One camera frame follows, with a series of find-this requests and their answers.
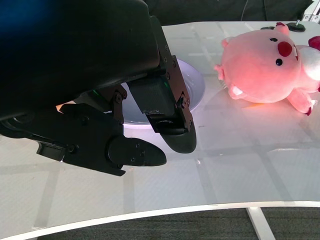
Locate lavender round plate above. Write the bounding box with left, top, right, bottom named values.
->
left=72, top=58, right=206, bottom=131

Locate black round table grommet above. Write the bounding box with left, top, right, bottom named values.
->
left=285, top=19, right=306, bottom=33

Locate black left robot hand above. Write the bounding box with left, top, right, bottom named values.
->
left=0, top=0, right=197, bottom=177

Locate pink plush pig doll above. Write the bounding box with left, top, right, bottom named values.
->
left=213, top=21, right=320, bottom=116

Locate aluminium frame profile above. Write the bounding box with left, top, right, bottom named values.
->
left=301, top=0, right=320, bottom=24

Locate white table frame bar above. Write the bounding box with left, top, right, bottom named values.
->
left=245, top=206, right=276, bottom=240

